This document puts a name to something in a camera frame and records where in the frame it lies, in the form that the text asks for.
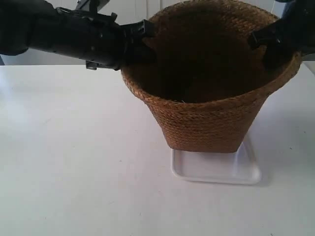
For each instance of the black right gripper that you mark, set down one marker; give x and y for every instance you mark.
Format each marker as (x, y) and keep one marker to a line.
(294, 32)

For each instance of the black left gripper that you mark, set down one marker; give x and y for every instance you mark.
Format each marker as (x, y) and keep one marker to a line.
(93, 37)

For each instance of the brown woven wicker basket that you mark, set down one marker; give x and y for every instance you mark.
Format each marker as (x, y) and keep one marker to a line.
(207, 85)

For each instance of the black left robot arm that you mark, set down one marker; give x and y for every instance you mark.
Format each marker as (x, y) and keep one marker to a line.
(17, 18)

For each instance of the white rectangular plastic tray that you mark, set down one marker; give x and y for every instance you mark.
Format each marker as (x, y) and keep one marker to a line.
(240, 167)

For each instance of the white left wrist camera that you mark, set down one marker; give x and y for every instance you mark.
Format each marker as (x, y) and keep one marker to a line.
(91, 5)

